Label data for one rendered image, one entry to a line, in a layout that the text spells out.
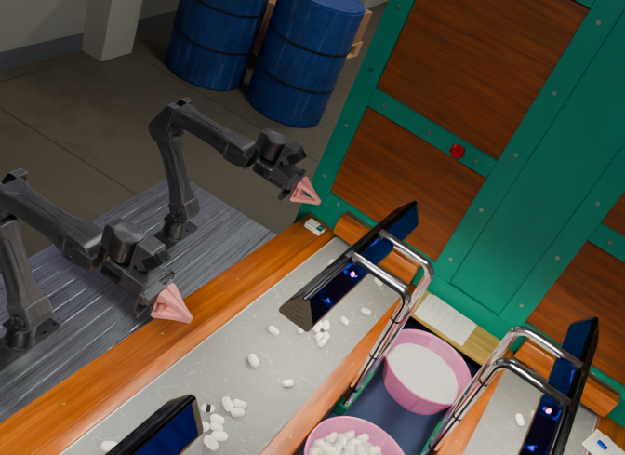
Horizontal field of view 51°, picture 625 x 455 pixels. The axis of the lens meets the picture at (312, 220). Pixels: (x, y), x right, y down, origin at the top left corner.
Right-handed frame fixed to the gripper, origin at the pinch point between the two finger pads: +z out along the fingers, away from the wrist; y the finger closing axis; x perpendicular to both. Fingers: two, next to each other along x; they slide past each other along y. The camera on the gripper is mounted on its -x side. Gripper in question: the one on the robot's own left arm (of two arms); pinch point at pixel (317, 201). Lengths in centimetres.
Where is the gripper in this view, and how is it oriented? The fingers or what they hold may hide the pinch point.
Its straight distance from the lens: 175.7
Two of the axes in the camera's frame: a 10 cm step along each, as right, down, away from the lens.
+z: 8.2, 5.4, -1.6
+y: 4.2, -4.0, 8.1
